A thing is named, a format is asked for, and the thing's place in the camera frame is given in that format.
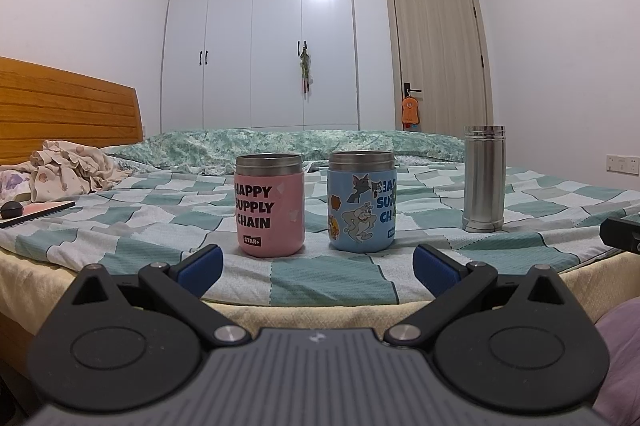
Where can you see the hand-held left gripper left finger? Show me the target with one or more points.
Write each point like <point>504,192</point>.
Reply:
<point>202,268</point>

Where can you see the pink printed steel cup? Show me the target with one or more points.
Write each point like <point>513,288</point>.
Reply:
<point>270,216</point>

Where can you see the green floral quilt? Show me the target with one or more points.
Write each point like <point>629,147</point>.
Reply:
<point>260,143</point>

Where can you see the crumpled floral beige clothes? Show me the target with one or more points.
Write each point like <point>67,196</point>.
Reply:
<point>65,168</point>

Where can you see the orange hanging plush toy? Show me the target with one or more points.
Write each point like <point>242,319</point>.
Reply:
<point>410,113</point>

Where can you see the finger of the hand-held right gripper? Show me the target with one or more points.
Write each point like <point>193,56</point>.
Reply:
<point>620,235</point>

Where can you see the white wardrobe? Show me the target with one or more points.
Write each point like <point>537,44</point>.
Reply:
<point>260,45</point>

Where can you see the wooden bed headboard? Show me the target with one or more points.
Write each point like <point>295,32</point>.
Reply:
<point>65,105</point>

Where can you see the purple patterned pillow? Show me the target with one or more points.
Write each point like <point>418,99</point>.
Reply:
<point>12,183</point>

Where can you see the tall plain steel cup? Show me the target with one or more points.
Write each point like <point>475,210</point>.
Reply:
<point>483,181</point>

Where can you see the pink flat notebook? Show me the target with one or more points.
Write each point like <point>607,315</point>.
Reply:
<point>45,209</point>

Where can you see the white wall socket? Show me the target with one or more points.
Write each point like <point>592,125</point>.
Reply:
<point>622,164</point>

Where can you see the light wooden door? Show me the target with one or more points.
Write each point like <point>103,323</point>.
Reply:
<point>440,50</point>

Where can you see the purple cloth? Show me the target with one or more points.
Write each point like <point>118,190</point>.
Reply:
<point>620,356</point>

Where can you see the blue cartoon steel cup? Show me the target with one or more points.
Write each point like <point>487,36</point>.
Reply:
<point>361,211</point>

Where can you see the green checkered bed sheet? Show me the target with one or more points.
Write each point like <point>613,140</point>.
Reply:
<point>150,226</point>

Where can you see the black round object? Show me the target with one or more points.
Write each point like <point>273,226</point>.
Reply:
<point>11,209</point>

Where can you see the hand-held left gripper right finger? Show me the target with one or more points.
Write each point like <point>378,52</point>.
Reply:
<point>436,269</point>

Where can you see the beige mattress pad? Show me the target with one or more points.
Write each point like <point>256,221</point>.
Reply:
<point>320,313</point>

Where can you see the green hanging charm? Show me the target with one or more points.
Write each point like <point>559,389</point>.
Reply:
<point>304,65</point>

